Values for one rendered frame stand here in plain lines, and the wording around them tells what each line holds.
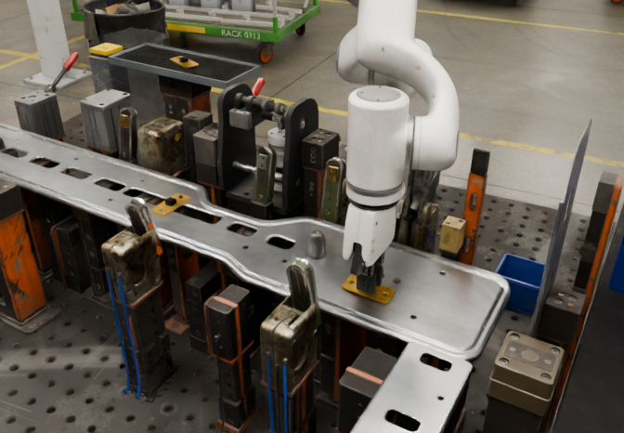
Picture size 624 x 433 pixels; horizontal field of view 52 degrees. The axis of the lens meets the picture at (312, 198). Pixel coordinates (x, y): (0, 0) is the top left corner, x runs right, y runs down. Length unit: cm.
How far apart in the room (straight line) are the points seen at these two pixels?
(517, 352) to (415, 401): 15
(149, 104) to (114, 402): 302
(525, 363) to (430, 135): 33
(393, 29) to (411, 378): 50
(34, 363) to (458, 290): 88
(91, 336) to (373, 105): 89
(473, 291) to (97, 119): 94
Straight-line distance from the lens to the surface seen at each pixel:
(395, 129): 88
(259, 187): 132
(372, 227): 94
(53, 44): 509
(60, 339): 152
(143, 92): 415
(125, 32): 399
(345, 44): 156
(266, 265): 113
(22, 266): 152
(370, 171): 90
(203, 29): 531
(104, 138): 158
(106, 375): 141
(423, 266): 114
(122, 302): 121
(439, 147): 89
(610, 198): 107
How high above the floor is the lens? 167
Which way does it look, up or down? 30 degrees down
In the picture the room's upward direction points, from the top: straight up
